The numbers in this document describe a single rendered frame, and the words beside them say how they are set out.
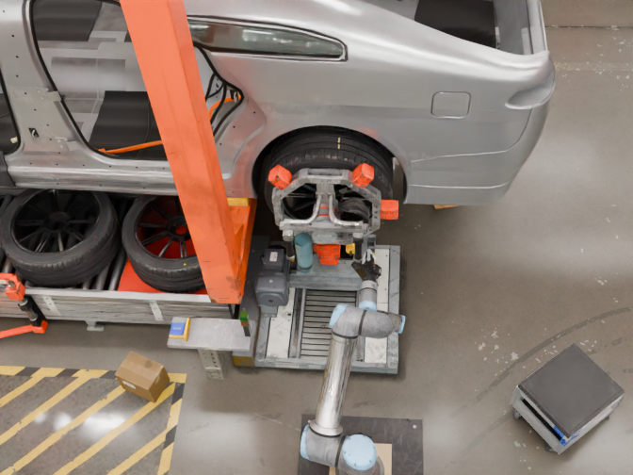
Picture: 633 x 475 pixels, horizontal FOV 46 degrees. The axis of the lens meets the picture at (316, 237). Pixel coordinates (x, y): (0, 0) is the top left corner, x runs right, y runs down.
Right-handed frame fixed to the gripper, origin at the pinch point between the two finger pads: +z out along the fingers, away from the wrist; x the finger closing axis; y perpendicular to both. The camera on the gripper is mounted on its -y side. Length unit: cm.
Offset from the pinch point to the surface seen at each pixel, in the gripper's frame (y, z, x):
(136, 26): -170, -30, 65
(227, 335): -37, -44, -62
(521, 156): 21, 26, 84
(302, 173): -56, 9, 13
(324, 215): -35.1, 0.1, 5.5
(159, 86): -150, -30, 48
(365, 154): -35, 23, 33
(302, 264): -19.3, -5.5, -28.7
